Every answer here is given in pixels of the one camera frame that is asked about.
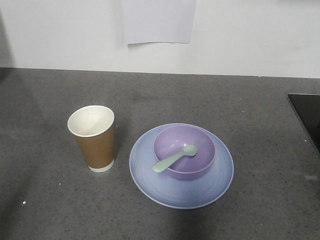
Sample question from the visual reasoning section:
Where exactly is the brown paper cup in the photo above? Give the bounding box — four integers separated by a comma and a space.
67, 105, 115, 173

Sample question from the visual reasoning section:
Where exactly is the purple plastic bowl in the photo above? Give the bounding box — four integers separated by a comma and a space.
152, 124, 216, 180

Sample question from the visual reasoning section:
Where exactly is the black induction cooktop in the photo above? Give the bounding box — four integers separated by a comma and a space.
288, 93, 320, 155

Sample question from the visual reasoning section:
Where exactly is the white paper sheet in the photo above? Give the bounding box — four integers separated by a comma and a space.
122, 0, 197, 45

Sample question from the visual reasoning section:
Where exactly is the light blue plate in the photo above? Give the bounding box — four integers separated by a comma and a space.
129, 123, 234, 210

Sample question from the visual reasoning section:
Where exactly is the pale green plastic spoon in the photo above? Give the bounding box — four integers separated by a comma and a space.
152, 144, 198, 173

